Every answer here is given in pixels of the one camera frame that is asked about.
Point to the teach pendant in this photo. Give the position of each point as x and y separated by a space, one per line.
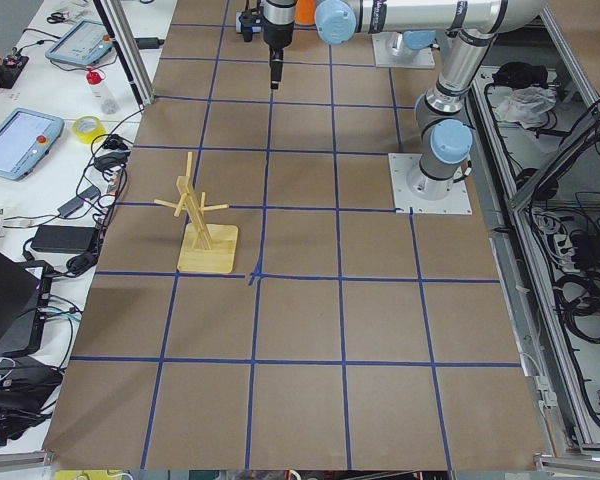
26 136
85 44

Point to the black scissors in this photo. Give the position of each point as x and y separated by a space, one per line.
56 18

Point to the black laptop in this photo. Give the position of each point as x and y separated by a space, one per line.
24 293

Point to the lower teach pendant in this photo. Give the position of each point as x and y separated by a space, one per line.
26 136

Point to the aluminium frame post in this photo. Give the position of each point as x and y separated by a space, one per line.
114 19

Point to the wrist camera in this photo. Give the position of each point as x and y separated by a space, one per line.
248 23

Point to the red cap squeeze bottle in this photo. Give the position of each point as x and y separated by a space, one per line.
101 91

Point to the orange bucket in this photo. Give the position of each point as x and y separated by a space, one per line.
305 10

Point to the wooden cup tree stand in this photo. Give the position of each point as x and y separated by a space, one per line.
206 247

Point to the yellow tape roll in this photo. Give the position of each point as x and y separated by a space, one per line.
89 129

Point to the white crumpled cloth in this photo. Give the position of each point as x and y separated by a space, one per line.
528 107

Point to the upper teach pendant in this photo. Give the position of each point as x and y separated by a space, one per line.
85 44

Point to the black power adapter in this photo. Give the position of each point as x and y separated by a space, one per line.
63 239

